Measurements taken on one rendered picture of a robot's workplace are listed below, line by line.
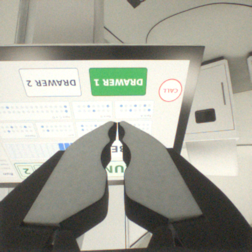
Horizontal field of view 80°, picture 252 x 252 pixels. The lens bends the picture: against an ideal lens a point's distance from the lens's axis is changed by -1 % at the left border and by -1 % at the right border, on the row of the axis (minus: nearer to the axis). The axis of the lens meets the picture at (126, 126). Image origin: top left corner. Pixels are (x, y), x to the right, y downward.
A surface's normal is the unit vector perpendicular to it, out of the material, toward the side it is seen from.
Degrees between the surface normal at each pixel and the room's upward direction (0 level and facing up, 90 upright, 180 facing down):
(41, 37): 90
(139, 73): 50
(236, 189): 90
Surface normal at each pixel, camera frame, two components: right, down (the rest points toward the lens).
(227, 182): -0.61, -0.12
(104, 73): 0.04, 0.50
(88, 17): 0.04, -0.18
